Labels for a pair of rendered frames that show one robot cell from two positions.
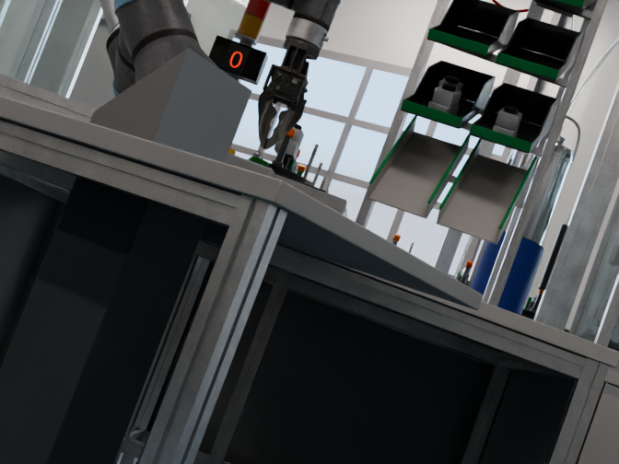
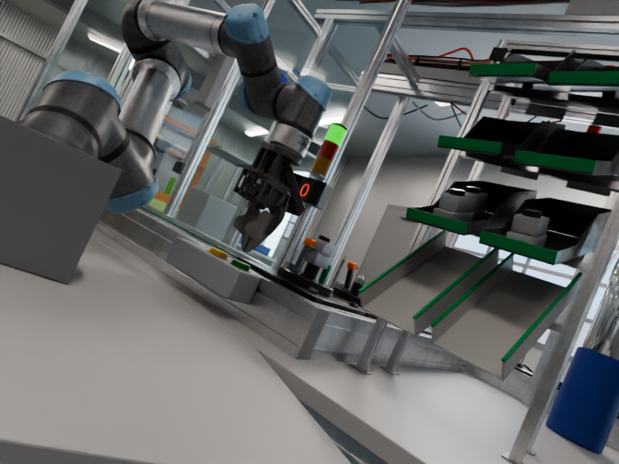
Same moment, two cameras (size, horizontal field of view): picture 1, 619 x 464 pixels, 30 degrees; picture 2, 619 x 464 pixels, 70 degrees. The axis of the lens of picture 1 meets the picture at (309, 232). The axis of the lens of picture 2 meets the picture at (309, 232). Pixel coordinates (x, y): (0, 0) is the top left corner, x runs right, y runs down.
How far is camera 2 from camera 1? 162 cm
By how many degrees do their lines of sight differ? 31
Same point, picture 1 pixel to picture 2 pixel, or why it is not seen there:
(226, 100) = (68, 177)
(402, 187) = (404, 299)
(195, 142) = (13, 223)
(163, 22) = (40, 101)
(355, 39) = not seen: hidden behind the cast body
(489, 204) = (508, 326)
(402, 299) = (343, 444)
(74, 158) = not seen: outside the picture
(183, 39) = (47, 113)
